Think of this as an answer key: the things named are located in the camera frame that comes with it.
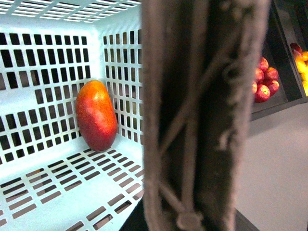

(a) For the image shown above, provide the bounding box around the light blue plastic basket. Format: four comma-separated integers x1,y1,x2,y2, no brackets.
0,0,144,231

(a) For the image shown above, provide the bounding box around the dark red mango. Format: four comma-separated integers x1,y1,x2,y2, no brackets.
290,43,303,58

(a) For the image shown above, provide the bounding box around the red apple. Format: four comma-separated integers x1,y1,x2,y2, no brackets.
264,80,280,96
252,81,257,94
258,57,269,72
255,84,270,103
255,68,265,84
264,67,279,81

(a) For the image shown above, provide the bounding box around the yellow mango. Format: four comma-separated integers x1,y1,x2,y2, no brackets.
300,72,308,82
295,58,307,74
302,81,308,96

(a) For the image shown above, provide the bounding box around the black apple tray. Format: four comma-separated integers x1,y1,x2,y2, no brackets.
251,0,308,120

